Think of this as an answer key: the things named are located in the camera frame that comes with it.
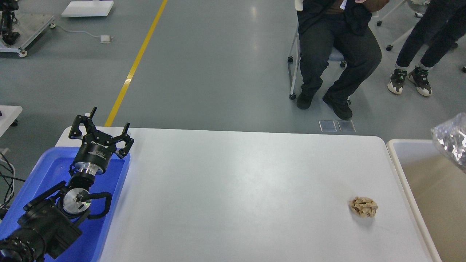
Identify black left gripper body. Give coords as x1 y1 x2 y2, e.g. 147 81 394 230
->
72 133 117 175

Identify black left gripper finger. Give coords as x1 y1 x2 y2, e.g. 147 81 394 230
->
108 123 134 159
68 107 98 139

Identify aluminium foil tray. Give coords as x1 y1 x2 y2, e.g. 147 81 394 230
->
431 112 466 173

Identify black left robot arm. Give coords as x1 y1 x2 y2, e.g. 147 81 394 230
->
1 107 134 262

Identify blue plastic bin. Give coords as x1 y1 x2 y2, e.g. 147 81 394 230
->
0 146 131 262

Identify white side table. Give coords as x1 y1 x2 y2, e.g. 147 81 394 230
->
0 106 22 136

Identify wheeled metal platform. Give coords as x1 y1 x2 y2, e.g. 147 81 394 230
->
0 0 56 58

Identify white flat board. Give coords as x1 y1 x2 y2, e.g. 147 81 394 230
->
61 0 114 17

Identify left clear floor plate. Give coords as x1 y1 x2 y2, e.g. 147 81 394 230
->
319 120 337 132

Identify clear floor plate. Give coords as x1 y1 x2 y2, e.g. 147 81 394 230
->
319 120 337 132
337 120 356 132

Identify right clear floor plate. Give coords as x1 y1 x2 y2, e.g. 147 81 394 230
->
337 120 356 132

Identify grey office chair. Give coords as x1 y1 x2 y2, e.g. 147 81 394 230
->
287 24 347 100

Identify crumpled brown paper ball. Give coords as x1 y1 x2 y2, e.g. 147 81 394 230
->
349 197 379 218

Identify seated person in black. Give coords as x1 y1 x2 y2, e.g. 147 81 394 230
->
296 0 390 120

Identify white plastic bin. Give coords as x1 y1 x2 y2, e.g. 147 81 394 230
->
387 139 466 262

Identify white chair base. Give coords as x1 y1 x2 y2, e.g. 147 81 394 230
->
375 0 431 52

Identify standing person dark trousers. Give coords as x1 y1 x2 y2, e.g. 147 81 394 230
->
387 0 466 97

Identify black cables bundle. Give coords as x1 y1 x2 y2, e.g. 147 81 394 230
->
0 151 26 211

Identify white power adapter with cable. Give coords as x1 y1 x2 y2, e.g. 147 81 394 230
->
50 23 113 44

